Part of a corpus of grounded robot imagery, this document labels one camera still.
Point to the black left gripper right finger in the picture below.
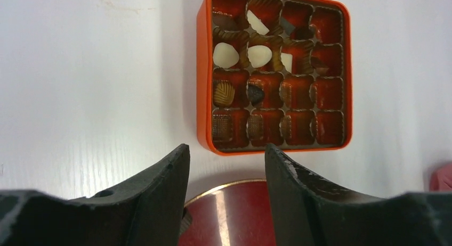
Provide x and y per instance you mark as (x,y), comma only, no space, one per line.
(308,209)

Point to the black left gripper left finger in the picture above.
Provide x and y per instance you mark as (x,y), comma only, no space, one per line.
(146,209)

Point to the round red lacquer tray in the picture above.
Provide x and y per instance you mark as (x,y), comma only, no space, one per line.
(235,213)

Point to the orange chocolate box with dividers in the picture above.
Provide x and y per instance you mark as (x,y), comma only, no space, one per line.
(307,83)

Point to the dark chocolate piece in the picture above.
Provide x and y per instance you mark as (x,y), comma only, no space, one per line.
(255,94)

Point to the brown leaf chocolate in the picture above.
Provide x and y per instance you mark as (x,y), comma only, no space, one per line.
(224,94)

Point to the white oval chocolate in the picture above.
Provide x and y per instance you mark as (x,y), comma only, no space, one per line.
(259,55)

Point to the white heart chocolate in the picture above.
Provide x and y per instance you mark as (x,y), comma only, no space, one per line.
(225,55)

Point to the pink cloth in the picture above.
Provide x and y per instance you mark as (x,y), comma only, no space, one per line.
(441,179)

